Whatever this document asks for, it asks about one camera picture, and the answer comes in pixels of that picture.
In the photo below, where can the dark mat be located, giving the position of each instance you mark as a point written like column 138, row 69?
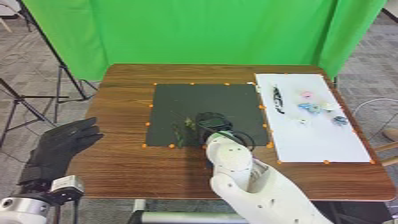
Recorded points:
column 207, row 100

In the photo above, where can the black stand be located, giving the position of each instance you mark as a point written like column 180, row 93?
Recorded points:
column 65, row 71

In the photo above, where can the white flower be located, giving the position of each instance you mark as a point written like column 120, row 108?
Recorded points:
column 330, row 106

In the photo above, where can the green sprig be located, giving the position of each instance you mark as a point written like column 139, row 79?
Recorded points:
column 189, row 123
column 179, row 132

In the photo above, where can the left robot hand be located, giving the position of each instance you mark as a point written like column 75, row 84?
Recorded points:
column 59, row 146

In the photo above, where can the pink flower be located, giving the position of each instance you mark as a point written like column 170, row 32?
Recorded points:
column 306, row 94

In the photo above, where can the white sheet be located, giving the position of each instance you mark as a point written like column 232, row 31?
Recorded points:
column 321, row 140

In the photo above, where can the blue flower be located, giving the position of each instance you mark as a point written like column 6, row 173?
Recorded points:
column 308, row 107

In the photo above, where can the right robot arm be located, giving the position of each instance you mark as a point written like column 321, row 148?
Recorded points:
column 237, row 160

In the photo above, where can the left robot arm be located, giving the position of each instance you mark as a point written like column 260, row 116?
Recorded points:
column 24, row 208

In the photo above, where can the black tripod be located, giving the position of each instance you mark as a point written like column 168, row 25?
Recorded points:
column 24, row 106

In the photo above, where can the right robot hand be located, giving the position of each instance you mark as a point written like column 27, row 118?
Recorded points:
column 214, row 122

